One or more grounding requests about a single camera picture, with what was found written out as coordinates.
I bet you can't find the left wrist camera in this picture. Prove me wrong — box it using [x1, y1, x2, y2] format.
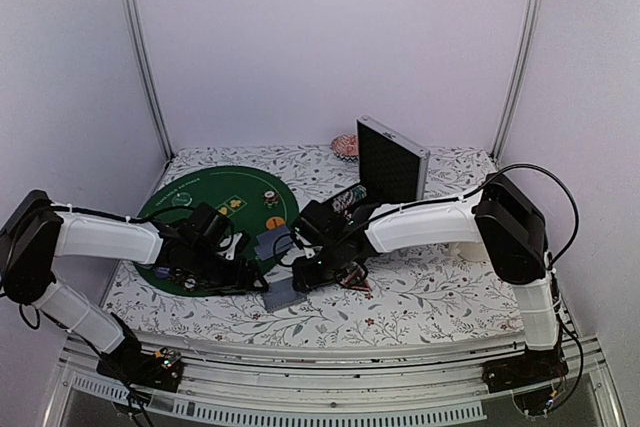
[218, 231, 251, 261]

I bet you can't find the white ribbed mug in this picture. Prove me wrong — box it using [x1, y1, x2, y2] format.
[448, 242, 489, 262]

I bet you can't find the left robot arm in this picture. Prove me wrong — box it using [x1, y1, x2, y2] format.
[1, 190, 268, 381]

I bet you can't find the green round poker mat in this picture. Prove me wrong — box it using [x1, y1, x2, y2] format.
[134, 165, 300, 298]

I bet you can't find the aluminium front rail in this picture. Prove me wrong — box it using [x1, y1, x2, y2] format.
[43, 333, 627, 426]

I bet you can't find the patterned ceramic bowl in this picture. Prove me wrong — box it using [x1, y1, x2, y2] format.
[331, 135, 359, 162]

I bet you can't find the black red triangle token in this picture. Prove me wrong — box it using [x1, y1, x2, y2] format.
[339, 266, 371, 292]

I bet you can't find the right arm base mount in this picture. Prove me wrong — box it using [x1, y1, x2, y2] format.
[482, 341, 569, 416]

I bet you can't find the clear dealer button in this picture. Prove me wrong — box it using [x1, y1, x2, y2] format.
[171, 192, 192, 207]

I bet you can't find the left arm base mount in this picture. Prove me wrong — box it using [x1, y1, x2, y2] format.
[96, 343, 184, 393]

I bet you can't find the aluminium poker chip case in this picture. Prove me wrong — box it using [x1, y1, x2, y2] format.
[295, 116, 430, 232]

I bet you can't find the single playing card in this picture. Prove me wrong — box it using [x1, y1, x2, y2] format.
[254, 225, 293, 262]

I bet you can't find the small green chip stack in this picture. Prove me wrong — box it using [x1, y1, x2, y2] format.
[263, 190, 280, 209]

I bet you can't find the blue playing card deck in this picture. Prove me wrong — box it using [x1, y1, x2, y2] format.
[262, 279, 307, 313]

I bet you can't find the orange big blind button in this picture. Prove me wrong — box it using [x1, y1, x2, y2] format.
[266, 216, 286, 230]

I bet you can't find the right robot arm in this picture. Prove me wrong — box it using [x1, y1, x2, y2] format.
[291, 164, 563, 383]

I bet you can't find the green and red chip stack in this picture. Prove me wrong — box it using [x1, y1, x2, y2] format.
[169, 269, 198, 292]

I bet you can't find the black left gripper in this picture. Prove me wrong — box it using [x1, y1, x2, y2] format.
[188, 243, 270, 297]

